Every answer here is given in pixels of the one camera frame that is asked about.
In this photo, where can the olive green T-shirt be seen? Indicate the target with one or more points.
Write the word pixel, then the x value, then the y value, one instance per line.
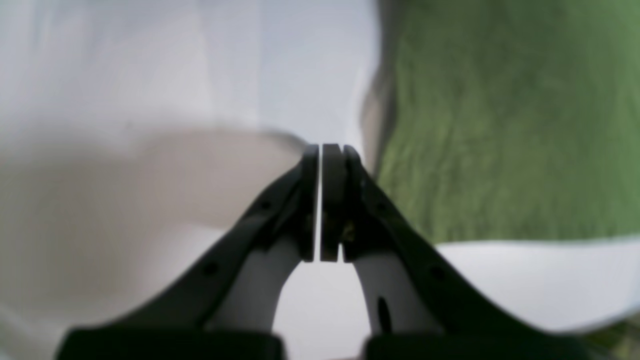
pixel 514 119

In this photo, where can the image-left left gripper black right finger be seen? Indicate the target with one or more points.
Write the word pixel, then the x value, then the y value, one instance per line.
pixel 419 306

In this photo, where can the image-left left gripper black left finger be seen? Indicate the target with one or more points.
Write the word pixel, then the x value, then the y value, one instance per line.
pixel 223 307

